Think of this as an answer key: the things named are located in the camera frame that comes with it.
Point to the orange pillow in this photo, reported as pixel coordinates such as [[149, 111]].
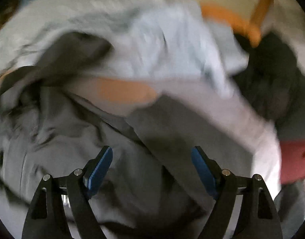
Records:
[[220, 14]]

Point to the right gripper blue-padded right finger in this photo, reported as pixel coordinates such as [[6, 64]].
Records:
[[258, 217]]

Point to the red cloth item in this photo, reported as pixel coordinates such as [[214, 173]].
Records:
[[293, 161]]

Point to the light blue duvet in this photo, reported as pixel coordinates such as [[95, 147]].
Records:
[[151, 39]]

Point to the grey folded garment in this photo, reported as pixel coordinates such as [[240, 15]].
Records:
[[290, 205]]

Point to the large grey black jacket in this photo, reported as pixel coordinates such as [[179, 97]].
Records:
[[45, 129]]

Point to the black puffer jacket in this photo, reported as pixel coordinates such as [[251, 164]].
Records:
[[274, 85]]

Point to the white bed sheet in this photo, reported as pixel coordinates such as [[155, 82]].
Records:
[[233, 115]]

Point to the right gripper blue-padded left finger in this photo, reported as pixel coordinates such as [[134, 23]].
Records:
[[46, 215]]

